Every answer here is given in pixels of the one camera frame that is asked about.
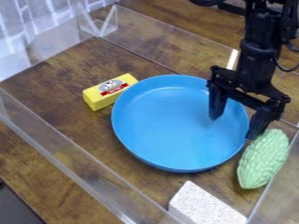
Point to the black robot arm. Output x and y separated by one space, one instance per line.
272 25

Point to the clear acrylic enclosure wall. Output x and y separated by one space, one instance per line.
62 158

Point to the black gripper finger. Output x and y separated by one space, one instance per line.
218 101
268 113

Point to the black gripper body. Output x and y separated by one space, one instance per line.
249 95

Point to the yellow butter box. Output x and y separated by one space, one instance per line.
103 94

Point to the white speckled foam block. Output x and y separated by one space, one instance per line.
194 206

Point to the green bumpy gourd toy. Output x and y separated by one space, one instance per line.
264 159

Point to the blue round tray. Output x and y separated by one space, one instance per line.
162 123

